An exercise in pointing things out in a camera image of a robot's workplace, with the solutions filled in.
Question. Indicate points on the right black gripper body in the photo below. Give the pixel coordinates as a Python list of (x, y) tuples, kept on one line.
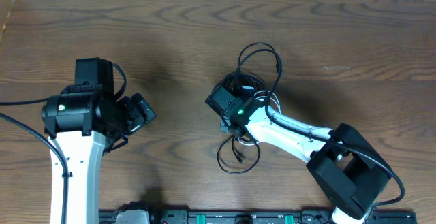
[(227, 122)]

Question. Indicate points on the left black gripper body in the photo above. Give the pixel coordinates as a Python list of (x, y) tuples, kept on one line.
[(130, 116)]

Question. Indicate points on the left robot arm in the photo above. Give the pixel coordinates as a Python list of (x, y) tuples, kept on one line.
[(83, 124)]

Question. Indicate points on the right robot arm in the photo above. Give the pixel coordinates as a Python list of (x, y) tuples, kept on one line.
[(345, 166)]

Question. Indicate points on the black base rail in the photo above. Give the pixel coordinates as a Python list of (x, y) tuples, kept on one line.
[(141, 212)]

